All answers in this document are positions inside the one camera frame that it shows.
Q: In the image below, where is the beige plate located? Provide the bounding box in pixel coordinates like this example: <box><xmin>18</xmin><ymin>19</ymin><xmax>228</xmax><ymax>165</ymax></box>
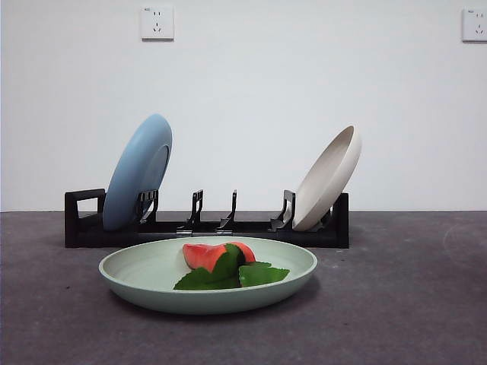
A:
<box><xmin>291</xmin><ymin>124</ymin><xmax>362</xmax><ymax>232</ymax></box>

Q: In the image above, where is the white wall socket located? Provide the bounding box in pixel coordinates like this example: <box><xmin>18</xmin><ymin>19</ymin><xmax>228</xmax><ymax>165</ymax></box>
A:
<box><xmin>141</xmin><ymin>5</ymin><xmax>175</xmax><ymax>42</ymax></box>
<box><xmin>462</xmin><ymin>8</ymin><xmax>487</xmax><ymax>43</ymax></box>

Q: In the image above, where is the black plate rack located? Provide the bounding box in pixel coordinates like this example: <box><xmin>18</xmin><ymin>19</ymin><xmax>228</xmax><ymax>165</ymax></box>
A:
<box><xmin>63</xmin><ymin>189</ymin><xmax>350</xmax><ymax>249</ymax></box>

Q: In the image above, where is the orange carrot with green leaves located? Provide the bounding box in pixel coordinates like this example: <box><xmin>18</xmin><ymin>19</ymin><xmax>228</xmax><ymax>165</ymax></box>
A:
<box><xmin>173</xmin><ymin>241</ymin><xmax>291</xmax><ymax>291</ymax></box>

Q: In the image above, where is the blue plate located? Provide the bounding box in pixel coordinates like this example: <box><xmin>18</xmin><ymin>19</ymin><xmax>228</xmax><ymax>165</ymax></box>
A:
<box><xmin>102</xmin><ymin>113</ymin><xmax>173</xmax><ymax>232</ymax></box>

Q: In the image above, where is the green plate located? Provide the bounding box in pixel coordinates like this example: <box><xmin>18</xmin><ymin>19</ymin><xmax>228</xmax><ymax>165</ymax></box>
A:
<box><xmin>98</xmin><ymin>236</ymin><xmax>319</xmax><ymax>316</ymax></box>

